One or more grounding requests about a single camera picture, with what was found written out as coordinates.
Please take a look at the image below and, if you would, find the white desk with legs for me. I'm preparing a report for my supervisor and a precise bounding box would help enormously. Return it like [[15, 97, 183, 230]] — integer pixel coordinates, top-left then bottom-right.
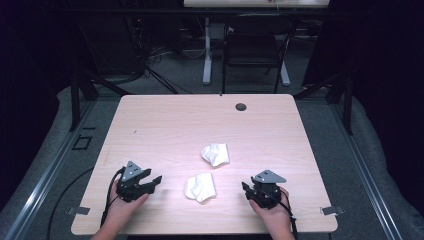
[[182, 0, 331, 87]]

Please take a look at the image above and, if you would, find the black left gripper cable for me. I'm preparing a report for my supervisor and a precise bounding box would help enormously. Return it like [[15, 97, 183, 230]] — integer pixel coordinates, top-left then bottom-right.
[[99, 166, 126, 228]]

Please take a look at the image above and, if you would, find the person's right hand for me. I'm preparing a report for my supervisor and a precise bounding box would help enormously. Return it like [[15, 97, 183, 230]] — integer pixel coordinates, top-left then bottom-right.
[[248, 186, 293, 233]]

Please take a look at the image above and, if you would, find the crumpled white tissue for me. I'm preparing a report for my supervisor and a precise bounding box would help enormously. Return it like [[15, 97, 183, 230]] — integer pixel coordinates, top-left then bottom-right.
[[183, 172, 217, 204], [200, 142, 231, 168]]

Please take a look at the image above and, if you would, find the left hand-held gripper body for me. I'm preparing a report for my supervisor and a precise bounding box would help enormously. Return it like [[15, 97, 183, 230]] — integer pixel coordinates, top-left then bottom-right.
[[115, 160, 156, 204]]

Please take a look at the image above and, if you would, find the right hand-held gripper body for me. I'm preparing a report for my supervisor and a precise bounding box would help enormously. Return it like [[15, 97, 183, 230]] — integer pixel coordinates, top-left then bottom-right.
[[247, 169, 288, 210]]

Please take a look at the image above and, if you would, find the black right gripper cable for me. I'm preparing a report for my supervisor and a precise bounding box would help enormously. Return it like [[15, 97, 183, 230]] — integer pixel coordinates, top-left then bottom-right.
[[266, 189, 299, 240]]

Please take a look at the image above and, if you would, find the black folding chair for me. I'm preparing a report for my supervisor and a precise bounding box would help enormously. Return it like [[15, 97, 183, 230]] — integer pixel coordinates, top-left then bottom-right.
[[220, 13, 297, 95]]

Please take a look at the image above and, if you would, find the black metal frame stand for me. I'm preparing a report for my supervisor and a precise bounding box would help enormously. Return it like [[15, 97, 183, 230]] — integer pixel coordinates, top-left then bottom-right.
[[68, 63, 131, 132], [293, 68, 354, 136]]

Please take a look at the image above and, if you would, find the black cable on floor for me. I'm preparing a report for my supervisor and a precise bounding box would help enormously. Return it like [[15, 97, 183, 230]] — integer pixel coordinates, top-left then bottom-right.
[[46, 167, 95, 240]]

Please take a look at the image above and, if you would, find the bundle of dark cables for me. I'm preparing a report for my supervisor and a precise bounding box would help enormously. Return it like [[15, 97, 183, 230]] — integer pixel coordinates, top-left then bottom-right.
[[128, 13, 193, 95]]

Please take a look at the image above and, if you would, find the aluminium floor rail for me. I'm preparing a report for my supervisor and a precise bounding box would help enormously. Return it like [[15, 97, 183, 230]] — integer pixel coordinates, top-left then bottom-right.
[[329, 99, 404, 240], [3, 99, 96, 240]]

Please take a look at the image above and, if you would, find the person's left hand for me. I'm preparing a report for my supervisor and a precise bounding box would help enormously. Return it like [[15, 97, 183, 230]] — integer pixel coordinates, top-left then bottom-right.
[[104, 181, 150, 232]]

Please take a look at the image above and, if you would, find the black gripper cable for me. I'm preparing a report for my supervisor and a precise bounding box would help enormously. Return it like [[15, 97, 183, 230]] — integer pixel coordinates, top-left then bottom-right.
[[99, 166, 126, 228], [266, 189, 299, 240]]

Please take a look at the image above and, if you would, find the metal table bracket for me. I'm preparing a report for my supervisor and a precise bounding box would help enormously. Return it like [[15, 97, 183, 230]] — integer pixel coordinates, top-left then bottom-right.
[[66, 206, 91, 216], [320, 205, 345, 216]]

